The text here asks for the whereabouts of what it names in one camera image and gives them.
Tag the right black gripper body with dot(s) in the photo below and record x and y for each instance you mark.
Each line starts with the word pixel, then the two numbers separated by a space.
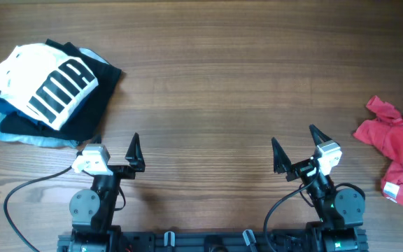
pixel 301 169

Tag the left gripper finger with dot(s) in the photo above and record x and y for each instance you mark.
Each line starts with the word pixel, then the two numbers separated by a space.
pixel 96 139
pixel 134 155

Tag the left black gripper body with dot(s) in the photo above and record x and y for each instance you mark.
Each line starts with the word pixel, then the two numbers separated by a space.
pixel 118 169

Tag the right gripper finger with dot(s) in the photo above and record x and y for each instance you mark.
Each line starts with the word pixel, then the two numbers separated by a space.
pixel 318 136
pixel 282 163

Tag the red printed t-shirt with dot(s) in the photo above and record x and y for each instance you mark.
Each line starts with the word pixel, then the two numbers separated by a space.
pixel 385 133

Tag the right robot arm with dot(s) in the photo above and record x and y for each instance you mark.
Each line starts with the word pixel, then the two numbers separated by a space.
pixel 340 208

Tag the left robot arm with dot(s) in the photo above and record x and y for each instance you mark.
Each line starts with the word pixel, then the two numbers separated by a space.
pixel 92 209

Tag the black folded garment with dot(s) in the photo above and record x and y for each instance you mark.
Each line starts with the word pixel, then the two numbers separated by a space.
pixel 84 120

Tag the white folded shirt black letters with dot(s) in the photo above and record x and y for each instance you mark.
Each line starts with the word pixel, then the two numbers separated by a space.
pixel 45 83

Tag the dark blue folded garment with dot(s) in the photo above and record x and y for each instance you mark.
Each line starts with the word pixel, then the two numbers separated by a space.
pixel 7 109

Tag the light blue folded garment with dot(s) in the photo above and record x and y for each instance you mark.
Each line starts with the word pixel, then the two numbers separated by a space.
pixel 38 140

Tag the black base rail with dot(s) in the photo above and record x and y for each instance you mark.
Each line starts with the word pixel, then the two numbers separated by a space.
pixel 247 240

